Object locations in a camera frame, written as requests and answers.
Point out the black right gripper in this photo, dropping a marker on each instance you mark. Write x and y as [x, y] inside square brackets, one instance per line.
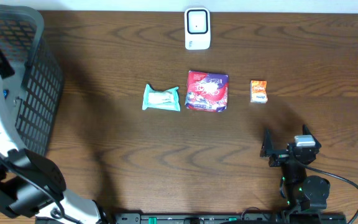
[284, 154]

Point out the orange Kleenex tissue pack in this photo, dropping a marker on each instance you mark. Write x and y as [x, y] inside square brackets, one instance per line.
[258, 92]

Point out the teal wet wipes pack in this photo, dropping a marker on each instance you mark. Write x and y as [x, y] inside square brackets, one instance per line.
[163, 100]

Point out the blue Oreo cookie pack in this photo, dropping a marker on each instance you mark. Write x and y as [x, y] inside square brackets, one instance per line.
[5, 92]

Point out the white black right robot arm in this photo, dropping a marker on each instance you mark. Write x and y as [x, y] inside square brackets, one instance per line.
[305, 193]

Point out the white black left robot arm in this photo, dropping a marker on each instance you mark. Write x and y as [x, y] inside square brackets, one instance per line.
[32, 185]

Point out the white barcode scanner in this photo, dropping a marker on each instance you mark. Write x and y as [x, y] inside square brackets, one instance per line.
[197, 28]

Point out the grey plastic mesh basket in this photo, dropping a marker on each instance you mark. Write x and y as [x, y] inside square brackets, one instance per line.
[33, 93]

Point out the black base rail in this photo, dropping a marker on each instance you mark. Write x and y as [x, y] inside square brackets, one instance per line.
[136, 218]

